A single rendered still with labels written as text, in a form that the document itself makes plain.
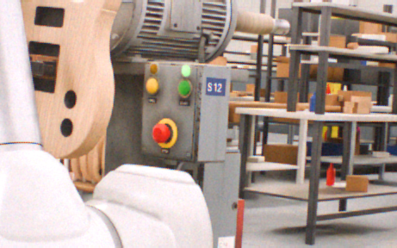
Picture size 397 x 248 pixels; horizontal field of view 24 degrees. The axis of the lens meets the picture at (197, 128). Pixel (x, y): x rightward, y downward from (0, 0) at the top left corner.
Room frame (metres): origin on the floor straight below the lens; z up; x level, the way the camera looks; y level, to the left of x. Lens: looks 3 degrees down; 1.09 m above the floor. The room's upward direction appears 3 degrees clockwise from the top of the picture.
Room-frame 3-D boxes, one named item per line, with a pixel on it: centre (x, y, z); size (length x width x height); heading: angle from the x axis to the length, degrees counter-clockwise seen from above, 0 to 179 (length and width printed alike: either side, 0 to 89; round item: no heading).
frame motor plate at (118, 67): (2.28, 0.09, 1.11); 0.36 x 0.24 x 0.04; 139
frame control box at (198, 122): (2.00, 0.00, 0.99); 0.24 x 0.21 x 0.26; 139
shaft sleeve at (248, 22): (2.50, -0.11, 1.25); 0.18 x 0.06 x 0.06; 139
